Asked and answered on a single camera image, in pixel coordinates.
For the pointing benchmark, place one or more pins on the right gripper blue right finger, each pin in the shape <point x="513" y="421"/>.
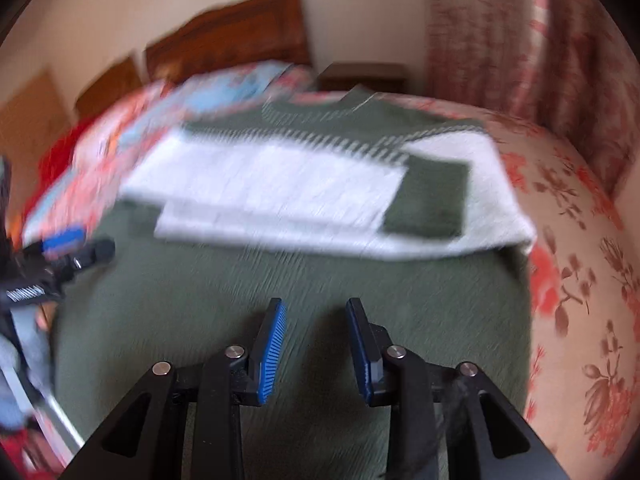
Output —
<point x="367" y="342"/>

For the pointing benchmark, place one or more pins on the blue floral folded quilt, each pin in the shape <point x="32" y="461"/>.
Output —
<point x="202" y="95"/>

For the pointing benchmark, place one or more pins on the green white knit sweater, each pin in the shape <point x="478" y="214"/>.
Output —
<point x="450" y="281"/>

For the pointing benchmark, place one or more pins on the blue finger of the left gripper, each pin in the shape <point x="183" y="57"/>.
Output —
<point x="63" y="241"/>
<point x="99" y="251"/>

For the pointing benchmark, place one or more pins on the pink floral bed sheet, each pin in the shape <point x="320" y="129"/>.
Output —
<point x="583" y="387"/>

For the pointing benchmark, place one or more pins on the red patterned blanket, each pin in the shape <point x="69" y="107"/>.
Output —
<point x="56" y="160"/>

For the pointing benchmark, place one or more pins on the pink floral curtain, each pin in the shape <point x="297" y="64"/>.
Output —
<point x="562" y="64"/>

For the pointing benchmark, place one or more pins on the gloved left hand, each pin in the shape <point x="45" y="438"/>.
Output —
<point x="26" y="368"/>

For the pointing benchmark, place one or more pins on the pink floral pillow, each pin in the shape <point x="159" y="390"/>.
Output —
<point x="94" y="154"/>

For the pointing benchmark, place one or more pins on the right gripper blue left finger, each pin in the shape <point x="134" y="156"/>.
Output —
<point x="263" y="361"/>

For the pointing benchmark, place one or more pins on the small wooden headboard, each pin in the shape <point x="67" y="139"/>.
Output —
<point x="116" y="82"/>

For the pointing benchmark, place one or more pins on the large carved wooden headboard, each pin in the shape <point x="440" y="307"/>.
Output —
<point x="249" y="31"/>

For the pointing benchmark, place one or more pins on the dark wooden nightstand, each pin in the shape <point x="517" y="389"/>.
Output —
<point x="378" y="77"/>

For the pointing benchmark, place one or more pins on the brown cardboard box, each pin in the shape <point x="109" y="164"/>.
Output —
<point x="31" y="121"/>

